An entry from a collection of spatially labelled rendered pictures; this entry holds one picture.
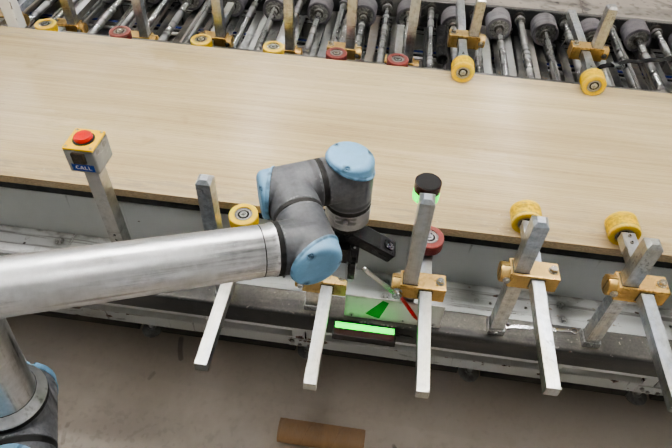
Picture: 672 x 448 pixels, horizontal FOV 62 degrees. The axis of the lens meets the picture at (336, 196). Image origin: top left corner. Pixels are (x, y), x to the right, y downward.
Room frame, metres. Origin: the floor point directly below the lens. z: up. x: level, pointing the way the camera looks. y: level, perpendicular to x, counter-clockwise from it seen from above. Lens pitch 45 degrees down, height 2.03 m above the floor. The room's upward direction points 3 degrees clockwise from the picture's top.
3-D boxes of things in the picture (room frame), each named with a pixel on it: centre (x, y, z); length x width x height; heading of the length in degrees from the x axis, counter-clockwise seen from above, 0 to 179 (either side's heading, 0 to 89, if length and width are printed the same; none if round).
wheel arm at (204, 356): (0.83, 0.27, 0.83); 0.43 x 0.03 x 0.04; 174
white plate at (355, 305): (0.84, -0.17, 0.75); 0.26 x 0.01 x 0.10; 84
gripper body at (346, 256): (0.77, -0.02, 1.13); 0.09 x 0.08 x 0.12; 84
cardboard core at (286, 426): (0.79, 0.01, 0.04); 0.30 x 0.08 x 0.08; 84
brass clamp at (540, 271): (0.84, -0.47, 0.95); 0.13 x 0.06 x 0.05; 84
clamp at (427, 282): (0.86, -0.22, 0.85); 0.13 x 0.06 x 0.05; 84
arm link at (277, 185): (0.72, 0.08, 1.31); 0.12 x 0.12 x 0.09; 21
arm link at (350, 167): (0.77, -0.02, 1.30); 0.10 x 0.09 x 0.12; 111
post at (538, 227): (0.84, -0.45, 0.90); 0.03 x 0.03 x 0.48; 84
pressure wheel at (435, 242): (0.98, -0.25, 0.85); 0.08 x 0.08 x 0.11
